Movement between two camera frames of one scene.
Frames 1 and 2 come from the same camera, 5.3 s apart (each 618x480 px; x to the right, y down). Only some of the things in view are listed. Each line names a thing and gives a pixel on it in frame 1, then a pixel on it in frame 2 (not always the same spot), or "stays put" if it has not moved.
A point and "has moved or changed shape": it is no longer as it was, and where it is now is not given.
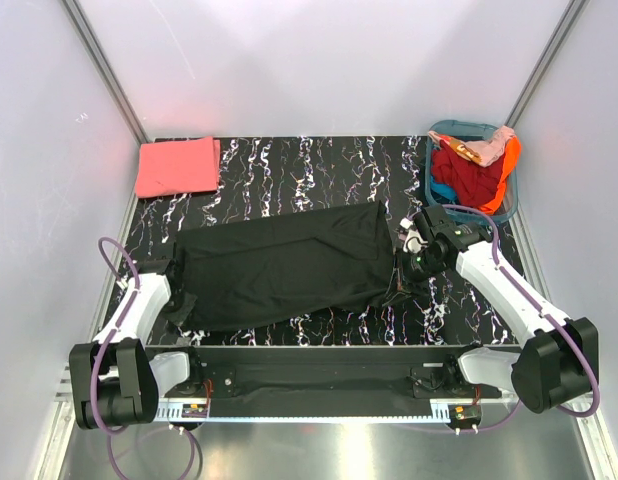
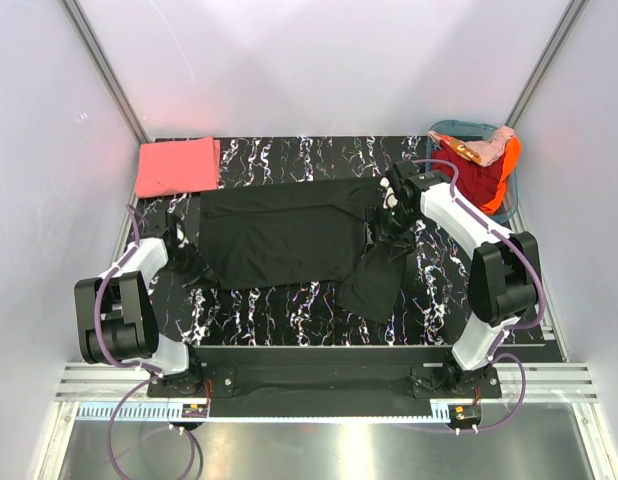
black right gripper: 404,262 to 397,240
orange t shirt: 512,151 stays put
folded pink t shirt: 180,166 stays put
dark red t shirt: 474,183 stays put
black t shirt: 284,264 has moved or changed shape
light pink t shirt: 490,151 stays put
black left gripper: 184,312 to 200,268
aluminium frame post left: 109,70 stays put
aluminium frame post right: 573,11 stays put
